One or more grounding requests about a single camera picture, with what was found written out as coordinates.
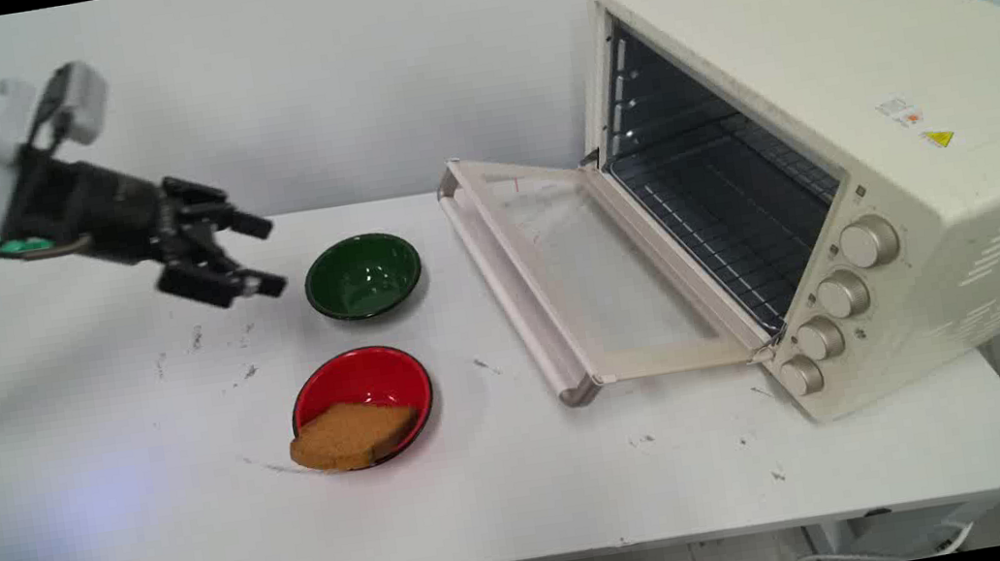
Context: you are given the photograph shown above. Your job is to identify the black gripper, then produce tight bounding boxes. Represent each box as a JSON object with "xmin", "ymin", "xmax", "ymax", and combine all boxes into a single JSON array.
[{"xmin": 0, "ymin": 116, "xmax": 291, "ymax": 338}]

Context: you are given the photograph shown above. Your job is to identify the glass oven door with handle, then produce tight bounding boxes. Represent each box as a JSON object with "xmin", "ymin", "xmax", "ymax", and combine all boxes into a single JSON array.
[{"xmin": 432, "ymin": 117, "xmax": 785, "ymax": 423}]

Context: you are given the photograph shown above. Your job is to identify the green bowl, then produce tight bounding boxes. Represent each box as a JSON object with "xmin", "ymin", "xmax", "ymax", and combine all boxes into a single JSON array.
[{"xmin": 298, "ymin": 226, "xmax": 429, "ymax": 327}]

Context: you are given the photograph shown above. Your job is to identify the red bowl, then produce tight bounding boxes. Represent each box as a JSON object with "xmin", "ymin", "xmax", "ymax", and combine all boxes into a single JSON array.
[{"xmin": 282, "ymin": 338, "xmax": 444, "ymax": 479}]

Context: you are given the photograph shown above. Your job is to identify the brown bread slice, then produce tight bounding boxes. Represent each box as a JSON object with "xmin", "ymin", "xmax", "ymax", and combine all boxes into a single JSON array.
[{"xmin": 283, "ymin": 390, "xmax": 426, "ymax": 479}]

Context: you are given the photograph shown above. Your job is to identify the large metallic oven knob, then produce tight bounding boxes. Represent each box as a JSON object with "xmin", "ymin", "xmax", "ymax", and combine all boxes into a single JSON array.
[{"xmin": 836, "ymin": 211, "xmax": 904, "ymax": 273}]

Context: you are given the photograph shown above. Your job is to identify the white label sticker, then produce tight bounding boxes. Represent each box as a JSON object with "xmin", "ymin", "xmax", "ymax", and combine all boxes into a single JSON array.
[{"xmin": 874, "ymin": 93, "xmax": 925, "ymax": 133}]

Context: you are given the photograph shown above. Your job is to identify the cream toaster oven body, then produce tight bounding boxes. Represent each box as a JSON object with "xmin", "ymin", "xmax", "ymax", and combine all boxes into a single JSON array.
[{"xmin": 560, "ymin": 0, "xmax": 1000, "ymax": 452}]

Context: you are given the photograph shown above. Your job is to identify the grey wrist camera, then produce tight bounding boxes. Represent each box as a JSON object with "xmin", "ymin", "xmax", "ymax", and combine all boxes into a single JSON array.
[{"xmin": 23, "ymin": 57, "xmax": 117, "ymax": 155}]

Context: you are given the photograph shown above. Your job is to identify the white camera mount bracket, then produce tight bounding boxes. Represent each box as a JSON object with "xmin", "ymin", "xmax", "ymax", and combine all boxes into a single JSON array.
[{"xmin": 0, "ymin": 75, "xmax": 49, "ymax": 167}]

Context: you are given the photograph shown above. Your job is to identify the wire oven rack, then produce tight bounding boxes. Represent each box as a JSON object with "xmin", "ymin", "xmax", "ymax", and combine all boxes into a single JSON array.
[{"xmin": 605, "ymin": 99, "xmax": 860, "ymax": 353}]

